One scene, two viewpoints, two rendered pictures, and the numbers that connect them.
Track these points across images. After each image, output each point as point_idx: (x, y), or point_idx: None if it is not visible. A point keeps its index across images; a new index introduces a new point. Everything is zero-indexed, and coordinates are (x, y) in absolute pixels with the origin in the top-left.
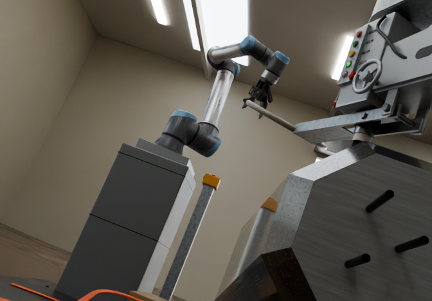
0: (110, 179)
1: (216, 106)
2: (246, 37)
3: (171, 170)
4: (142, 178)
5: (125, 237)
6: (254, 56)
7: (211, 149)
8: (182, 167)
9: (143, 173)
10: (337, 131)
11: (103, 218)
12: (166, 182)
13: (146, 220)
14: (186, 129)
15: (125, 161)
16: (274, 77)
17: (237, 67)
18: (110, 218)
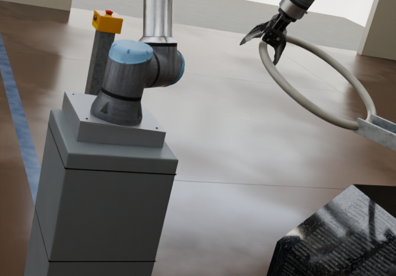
0: (66, 210)
1: (168, 2)
2: None
3: (155, 171)
4: (114, 194)
5: (109, 272)
6: None
7: (175, 81)
8: (170, 163)
9: (114, 187)
10: None
11: (71, 260)
12: (151, 190)
13: (133, 243)
14: (145, 79)
15: (80, 178)
16: (304, 12)
17: None
18: (83, 258)
